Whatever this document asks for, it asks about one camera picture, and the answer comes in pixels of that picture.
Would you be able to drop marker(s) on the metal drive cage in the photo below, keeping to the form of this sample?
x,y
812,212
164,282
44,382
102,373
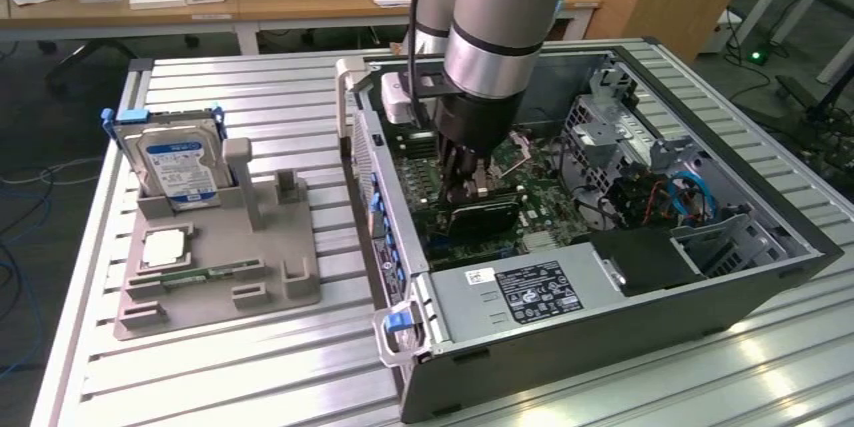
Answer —
x,y
601,132

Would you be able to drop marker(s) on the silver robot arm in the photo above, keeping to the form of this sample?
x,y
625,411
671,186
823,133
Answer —
x,y
508,7

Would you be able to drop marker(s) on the black chair base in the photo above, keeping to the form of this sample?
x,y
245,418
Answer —
x,y
88,54

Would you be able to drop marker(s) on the grey parts rack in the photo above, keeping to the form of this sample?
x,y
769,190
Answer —
x,y
221,247

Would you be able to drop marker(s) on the green RAM stick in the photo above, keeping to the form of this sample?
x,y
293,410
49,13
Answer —
x,y
194,274

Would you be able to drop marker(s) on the green motherboard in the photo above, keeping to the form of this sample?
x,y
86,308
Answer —
x,y
548,207

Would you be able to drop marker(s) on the black floor stand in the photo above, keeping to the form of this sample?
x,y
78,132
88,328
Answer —
x,y
821,107

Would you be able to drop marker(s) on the open black PC case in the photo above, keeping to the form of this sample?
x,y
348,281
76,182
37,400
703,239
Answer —
x,y
601,347

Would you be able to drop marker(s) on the silver chipset heat sink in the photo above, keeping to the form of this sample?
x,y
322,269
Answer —
x,y
541,242

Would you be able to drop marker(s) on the metal disk bay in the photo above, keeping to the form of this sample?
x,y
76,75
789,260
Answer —
x,y
728,247

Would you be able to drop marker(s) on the hard disk in blue caddy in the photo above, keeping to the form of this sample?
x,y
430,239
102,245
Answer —
x,y
177,167

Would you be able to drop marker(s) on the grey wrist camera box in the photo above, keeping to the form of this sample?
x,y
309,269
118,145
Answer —
x,y
397,97

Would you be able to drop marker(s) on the black graphics card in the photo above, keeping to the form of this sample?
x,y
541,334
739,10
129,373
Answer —
x,y
484,217

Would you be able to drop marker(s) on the metal socket cover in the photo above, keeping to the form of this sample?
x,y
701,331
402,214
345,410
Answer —
x,y
523,152

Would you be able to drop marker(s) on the silver CPU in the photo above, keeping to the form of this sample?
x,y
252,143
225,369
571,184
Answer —
x,y
166,247

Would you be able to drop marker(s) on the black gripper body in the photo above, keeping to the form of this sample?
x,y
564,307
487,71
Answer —
x,y
481,122

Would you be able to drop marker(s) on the power strip with green light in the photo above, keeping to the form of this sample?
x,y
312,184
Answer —
x,y
757,55

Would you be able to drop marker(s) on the black plastic shroud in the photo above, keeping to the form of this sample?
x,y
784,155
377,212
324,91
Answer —
x,y
641,257

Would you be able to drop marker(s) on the grey power supply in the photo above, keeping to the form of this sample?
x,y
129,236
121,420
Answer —
x,y
548,297

